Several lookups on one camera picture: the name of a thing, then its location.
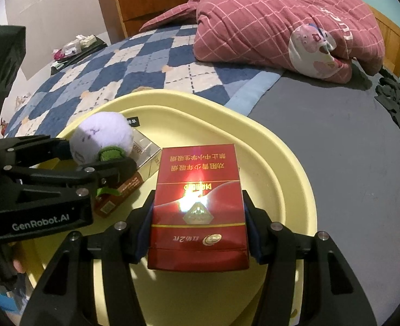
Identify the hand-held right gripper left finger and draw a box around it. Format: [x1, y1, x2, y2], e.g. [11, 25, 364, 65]
[19, 189, 157, 326]

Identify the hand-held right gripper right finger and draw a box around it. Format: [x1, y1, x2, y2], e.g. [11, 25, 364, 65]
[241, 189, 379, 326]

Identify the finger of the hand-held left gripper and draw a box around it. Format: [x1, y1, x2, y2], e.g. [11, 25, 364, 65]
[4, 158, 138, 196]
[0, 135, 73, 168]

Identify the purple plush ball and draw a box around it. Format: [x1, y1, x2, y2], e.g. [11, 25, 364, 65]
[69, 111, 135, 165]

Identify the red cigarette box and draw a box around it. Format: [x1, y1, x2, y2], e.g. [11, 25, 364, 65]
[147, 147, 251, 272]

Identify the yellow plastic tray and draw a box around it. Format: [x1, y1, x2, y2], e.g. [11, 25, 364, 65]
[27, 90, 318, 326]

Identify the person's left hand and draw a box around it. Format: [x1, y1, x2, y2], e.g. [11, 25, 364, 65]
[11, 257, 28, 275]

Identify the brown small box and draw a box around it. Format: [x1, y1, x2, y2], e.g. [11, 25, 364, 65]
[95, 171, 144, 218]

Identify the silver small box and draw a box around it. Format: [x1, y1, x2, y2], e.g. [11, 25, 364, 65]
[129, 127, 162, 180]

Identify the pink packet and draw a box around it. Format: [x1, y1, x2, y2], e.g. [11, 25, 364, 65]
[52, 48, 79, 60]

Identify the black nightstand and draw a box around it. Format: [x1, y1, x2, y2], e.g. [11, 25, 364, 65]
[50, 34, 108, 75]

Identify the white small box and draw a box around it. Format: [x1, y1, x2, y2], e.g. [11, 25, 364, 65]
[75, 35, 97, 49]

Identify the blue checkered blanket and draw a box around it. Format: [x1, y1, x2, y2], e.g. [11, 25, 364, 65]
[1, 24, 285, 140]

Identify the dark grey garment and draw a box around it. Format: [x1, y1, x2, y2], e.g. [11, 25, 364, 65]
[375, 68, 400, 140]

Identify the pink checkered quilt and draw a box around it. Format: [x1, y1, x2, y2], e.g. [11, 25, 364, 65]
[139, 0, 386, 85]

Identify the wooden headboard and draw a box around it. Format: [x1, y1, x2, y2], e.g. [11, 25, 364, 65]
[258, 0, 400, 79]

